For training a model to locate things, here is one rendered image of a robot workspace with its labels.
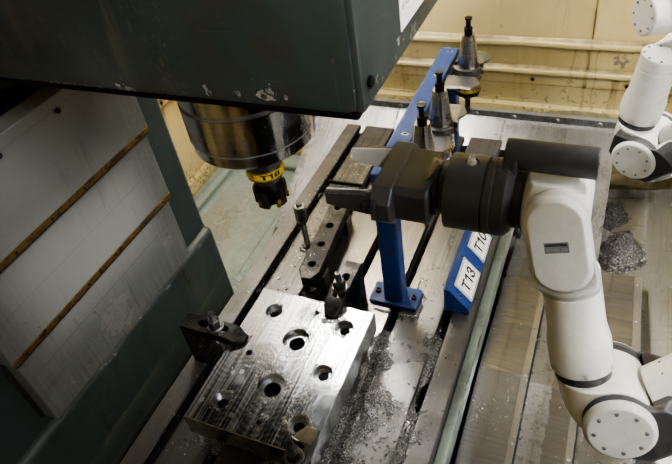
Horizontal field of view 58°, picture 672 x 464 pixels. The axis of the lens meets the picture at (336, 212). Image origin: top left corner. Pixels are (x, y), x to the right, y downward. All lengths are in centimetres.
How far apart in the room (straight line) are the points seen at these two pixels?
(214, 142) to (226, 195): 144
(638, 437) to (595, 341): 11
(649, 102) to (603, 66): 56
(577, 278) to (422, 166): 21
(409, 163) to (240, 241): 127
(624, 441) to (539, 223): 28
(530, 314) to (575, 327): 69
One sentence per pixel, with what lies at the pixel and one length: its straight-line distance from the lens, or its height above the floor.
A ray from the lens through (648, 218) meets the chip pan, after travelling 186.
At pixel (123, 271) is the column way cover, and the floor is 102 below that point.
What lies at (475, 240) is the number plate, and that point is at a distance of 130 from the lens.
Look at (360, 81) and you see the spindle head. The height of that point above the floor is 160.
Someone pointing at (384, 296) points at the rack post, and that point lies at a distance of 125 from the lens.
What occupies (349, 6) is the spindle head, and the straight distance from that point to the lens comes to 50.
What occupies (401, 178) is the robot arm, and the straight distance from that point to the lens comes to 70.
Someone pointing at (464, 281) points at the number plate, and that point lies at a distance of 123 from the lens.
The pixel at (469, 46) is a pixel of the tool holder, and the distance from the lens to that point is 130.
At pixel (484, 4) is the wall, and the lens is 171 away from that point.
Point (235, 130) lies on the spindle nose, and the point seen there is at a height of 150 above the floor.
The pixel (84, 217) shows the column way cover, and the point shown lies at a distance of 119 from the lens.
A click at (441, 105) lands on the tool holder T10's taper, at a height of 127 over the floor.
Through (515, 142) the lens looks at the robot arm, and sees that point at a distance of 68.
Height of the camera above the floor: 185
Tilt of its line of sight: 40 degrees down
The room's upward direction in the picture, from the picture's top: 10 degrees counter-clockwise
